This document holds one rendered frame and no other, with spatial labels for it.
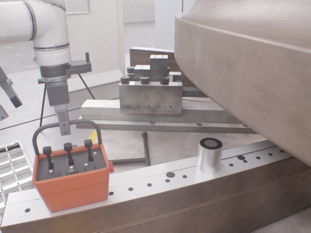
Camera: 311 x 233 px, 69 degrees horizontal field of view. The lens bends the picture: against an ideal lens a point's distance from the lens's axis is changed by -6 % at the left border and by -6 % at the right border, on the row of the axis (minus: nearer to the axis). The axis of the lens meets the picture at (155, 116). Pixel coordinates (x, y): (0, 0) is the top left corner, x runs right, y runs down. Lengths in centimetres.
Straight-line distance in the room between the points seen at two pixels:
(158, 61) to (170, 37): 404
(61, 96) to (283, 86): 54
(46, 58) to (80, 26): 318
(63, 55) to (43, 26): 8
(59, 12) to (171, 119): 138
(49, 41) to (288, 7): 66
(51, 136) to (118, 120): 91
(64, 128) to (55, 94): 12
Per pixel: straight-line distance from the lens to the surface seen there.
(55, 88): 61
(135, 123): 183
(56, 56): 61
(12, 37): 57
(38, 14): 59
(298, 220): 133
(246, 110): 77
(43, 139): 255
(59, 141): 245
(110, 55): 403
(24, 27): 57
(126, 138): 174
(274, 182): 103
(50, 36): 60
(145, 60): 289
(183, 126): 180
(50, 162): 71
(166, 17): 583
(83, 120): 71
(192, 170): 84
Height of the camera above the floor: 120
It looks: 26 degrees down
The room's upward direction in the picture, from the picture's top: straight up
